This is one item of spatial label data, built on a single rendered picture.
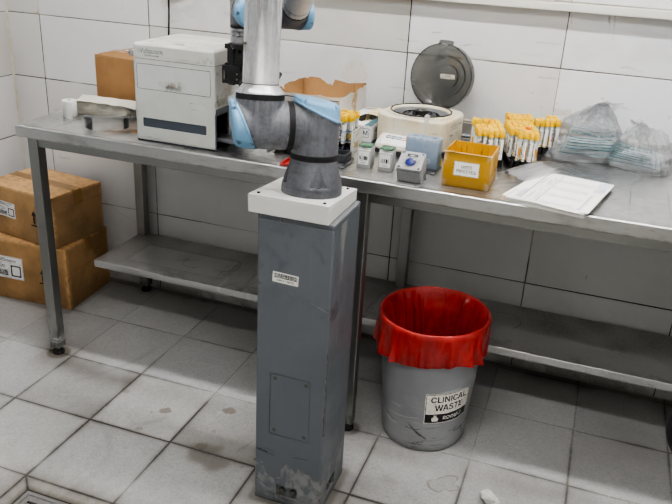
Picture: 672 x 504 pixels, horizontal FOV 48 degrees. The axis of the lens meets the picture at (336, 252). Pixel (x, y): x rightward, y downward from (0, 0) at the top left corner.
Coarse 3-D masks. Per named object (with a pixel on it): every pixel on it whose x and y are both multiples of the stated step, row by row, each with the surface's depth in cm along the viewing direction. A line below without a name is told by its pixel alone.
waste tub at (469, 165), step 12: (456, 144) 217; (468, 144) 216; (480, 144) 215; (444, 156) 207; (456, 156) 205; (468, 156) 204; (480, 156) 203; (492, 156) 203; (444, 168) 208; (456, 168) 207; (468, 168) 205; (480, 168) 204; (492, 168) 207; (444, 180) 209; (456, 180) 208; (468, 180) 207; (480, 180) 205; (492, 180) 212
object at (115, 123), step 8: (88, 120) 243; (96, 120) 242; (104, 120) 242; (112, 120) 243; (120, 120) 244; (128, 120) 247; (88, 128) 244; (96, 128) 243; (112, 128) 243; (120, 128) 245
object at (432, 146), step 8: (408, 136) 219; (416, 136) 218; (432, 136) 219; (408, 144) 220; (416, 144) 218; (424, 144) 217; (432, 144) 216; (440, 144) 217; (424, 152) 218; (432, 152) 217; (440, 152) 219; (432, 160) 218; (440, 160) 221; (432, 168) 219; (440, 168) 223
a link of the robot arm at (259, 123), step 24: (264, 0) 167; (264, 24) 168; (264, 48) 170; (264, 72) 171; (240, 96) 173; (264, 96) 171; (240, 120) 172; (264, 120) 173; (288, 120) 174; (240, 144) 175; (264, 144) 176
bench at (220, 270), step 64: (64, 128) 245; (128, 128) 249; (384, 192) 210; (448, 192) 204; (640, 192) 213; (128, 256) 301; (192, 256) 305; (256, 256) 308; (512, 320) 268; (576, 320) 270; (640, 384) 238
